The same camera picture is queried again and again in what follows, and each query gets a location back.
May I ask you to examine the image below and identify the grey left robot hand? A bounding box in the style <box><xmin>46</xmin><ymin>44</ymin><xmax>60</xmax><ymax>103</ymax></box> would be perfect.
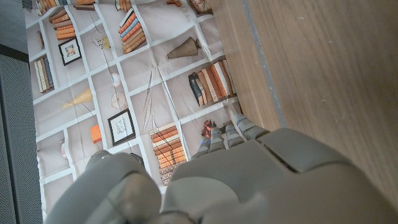
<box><xmin>43</xmin><ymin>112</ymin><xmax>398</xmax><ymax>224</ymax></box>

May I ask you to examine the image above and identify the printed bookshelf backdrop cloth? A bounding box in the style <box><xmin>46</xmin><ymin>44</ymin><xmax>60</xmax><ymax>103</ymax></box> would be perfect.
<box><xmin>24</xmin><ymin>0</ymin><xmax>244</xmax><ymax>220</ymax></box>

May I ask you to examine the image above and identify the grey perforated panel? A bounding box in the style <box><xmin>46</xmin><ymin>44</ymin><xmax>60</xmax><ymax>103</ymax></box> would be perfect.
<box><xmin>0</xmin><ymin>43</ymin><xmax>44</xmax><ymax>224</ymax></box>

